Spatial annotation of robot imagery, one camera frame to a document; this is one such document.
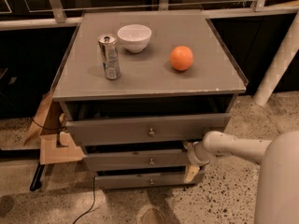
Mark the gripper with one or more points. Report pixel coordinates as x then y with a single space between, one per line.
196 154

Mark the grey drawer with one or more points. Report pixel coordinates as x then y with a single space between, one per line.
141 180
145 130
141 159

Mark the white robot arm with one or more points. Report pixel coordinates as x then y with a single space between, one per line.
277 200

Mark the grey top drawer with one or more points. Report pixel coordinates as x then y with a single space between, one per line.
145 130

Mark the grey bottom drawer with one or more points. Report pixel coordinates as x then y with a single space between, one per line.
141 180

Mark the grey drawer cabinet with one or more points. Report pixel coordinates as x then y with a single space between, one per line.
149 86

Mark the orange fruit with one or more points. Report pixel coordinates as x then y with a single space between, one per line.
181 58

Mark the white bowl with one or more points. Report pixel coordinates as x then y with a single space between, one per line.
135 37

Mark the silver drink can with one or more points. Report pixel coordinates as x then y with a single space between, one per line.
109 52

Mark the white diagonal pole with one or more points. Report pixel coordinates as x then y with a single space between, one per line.
280 63

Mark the black bar on floor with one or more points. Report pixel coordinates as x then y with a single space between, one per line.
36 181

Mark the metal window railing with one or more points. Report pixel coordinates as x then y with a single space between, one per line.
32 14

